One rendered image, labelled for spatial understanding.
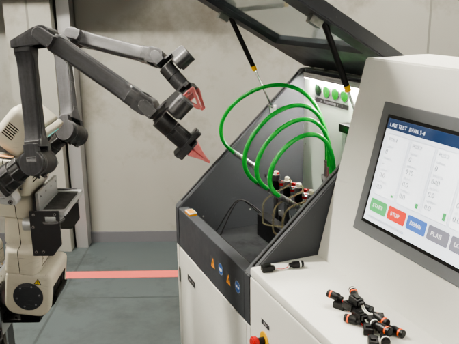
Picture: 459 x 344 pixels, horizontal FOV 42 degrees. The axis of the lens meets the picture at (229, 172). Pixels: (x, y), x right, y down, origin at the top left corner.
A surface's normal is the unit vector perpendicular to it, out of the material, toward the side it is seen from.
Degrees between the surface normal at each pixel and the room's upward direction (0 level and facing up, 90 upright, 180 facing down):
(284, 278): 0
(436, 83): 76
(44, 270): 8
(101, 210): 90
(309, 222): 90
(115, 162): 90
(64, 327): 0
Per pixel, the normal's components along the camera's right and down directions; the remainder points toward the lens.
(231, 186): 0.38, 0.25
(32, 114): -0.11, 0.06
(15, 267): 0.00, 0.27
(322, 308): -0.01, -0.96
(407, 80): -0.90, -0.12
